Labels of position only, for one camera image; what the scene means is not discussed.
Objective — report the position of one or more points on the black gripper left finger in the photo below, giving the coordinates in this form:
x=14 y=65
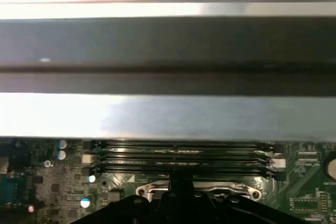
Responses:
x=147 y=213

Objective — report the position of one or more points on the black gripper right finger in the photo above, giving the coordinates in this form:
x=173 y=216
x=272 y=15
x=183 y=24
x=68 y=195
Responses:
x=223 y=213

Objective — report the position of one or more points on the metal socket cover frame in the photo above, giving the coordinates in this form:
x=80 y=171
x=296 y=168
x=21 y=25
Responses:
x=155 y=197

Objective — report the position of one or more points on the CPU socket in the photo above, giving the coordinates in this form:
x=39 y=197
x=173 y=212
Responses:
x=147 y=195

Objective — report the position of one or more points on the black RAM slot white latches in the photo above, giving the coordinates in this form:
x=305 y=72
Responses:
x=183 y=144
x=183 y=159

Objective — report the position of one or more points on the silver can capacitor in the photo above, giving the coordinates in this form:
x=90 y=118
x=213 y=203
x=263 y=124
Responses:
x=85 y=202
x=62 y=144
x=61 y=155

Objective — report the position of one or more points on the green motherboard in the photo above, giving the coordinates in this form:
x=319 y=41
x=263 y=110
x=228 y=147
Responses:
x=302 y=182

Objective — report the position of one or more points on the grey metal PC case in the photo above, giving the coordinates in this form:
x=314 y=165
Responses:
x=168 y=116

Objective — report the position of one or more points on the round coin battery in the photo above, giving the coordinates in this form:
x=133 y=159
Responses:
x=332 y=167

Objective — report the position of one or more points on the teal board connector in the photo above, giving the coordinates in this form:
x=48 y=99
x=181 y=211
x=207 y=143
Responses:
x=13 y=191

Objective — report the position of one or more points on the grey rear port block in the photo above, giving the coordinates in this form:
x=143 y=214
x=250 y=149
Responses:
x=4 y=165

